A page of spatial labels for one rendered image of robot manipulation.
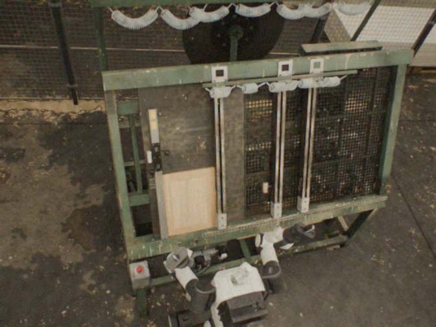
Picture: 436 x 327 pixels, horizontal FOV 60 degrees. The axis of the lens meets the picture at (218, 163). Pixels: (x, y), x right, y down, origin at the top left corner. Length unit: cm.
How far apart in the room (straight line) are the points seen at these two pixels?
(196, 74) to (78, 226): 216
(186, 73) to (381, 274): 287
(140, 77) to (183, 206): 97
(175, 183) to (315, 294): 188
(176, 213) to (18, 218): 188
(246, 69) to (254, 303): 140
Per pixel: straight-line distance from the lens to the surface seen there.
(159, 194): 264
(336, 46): 324
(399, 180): 511
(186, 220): 281
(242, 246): 368
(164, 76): 235
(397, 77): 323
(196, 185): 270
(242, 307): 214
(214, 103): 249
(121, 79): 232
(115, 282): 367
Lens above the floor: 340
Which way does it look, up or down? 50 degrees down
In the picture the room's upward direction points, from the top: 12 degrees clockwise
